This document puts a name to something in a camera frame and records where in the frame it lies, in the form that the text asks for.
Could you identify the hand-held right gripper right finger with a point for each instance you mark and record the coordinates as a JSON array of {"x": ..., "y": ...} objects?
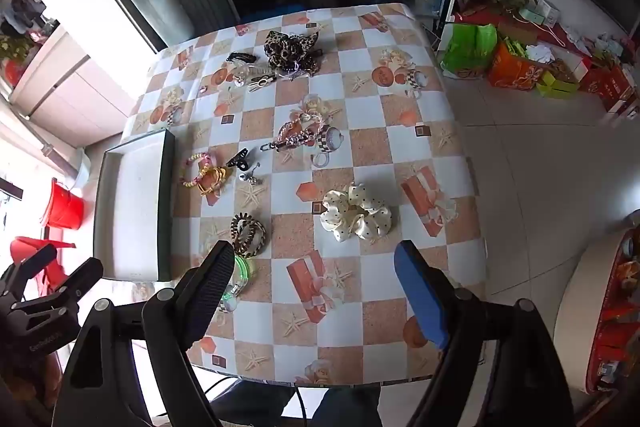
[{"x": 420, "y": 302}]

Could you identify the round white red container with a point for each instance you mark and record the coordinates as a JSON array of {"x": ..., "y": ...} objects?
[{"x": 590, "y": 307}]

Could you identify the green plastic bag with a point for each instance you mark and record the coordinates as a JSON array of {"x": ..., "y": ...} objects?
[{"x": 467, "y": 49}]

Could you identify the leopard print bow scrunchie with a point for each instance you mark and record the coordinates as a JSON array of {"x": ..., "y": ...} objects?
[{"x": 289, "y": 48}]

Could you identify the clear large hair claw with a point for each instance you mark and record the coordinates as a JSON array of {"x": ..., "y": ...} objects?
[{"x": 250, "y": 69}]

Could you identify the red plastic bucket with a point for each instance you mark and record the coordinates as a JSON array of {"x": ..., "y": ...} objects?
[{"x": 65, "y": 207}]

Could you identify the red plastic stool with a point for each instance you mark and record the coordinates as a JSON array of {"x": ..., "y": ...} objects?
[{"x": 27, "y": 249}]

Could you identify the dark shallow storage box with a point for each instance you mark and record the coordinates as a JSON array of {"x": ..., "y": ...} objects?
[{"x": 132, "y": 212}]

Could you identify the white low cabinet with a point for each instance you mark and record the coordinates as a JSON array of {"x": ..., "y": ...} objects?
[{"x": 75, "y": 87}]

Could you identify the cream flat hair clip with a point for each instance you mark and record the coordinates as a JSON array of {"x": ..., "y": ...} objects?
[{"x": 262, "y": 81}]

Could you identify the orange gift bag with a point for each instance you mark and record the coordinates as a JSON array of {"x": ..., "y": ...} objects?
[{"x": 515, "y": 68}]

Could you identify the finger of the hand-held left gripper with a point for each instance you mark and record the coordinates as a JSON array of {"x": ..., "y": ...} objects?
[
  {"x": 80, "y": 279},
  {"x": 35, "y": 262}
]

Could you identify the small black claw clip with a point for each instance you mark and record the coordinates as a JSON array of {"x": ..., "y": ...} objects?
[{"x": 239, "y": 158}]

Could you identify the black beaded hair clip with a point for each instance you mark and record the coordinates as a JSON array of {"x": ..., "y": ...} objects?
[{"x": 237, "y": 56}]

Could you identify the red gift boxes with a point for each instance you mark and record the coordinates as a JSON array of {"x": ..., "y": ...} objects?
[{"x": 612, "y": 87}]

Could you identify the checkered printed tablecloth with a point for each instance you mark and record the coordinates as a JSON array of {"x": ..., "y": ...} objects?
[{"x": 360, "y": 147}]

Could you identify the pale green box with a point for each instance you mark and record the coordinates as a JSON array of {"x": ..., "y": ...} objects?
[{"x": 531, "y": 15}]

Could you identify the cream polka dot scrunchie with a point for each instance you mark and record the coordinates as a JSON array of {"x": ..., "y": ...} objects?
[{"x": 356, "y": 213}]

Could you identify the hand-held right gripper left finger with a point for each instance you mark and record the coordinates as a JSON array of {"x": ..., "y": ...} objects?
[{"x": 212, "y": 289}]

